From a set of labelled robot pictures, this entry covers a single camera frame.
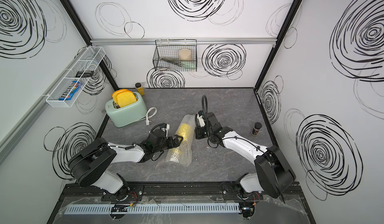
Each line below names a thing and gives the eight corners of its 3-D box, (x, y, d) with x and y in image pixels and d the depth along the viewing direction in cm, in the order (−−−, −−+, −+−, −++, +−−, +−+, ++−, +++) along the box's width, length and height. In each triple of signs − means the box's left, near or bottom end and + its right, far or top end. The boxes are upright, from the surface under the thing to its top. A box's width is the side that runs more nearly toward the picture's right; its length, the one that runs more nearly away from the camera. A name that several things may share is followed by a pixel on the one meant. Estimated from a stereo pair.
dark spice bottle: (249, 134, 97) (254, 126, 89) (251, 129, 99) (256, 121, 91) (255, 137, 95) (260, 129, 88) (257, 131, 98) (262, 123, 90)
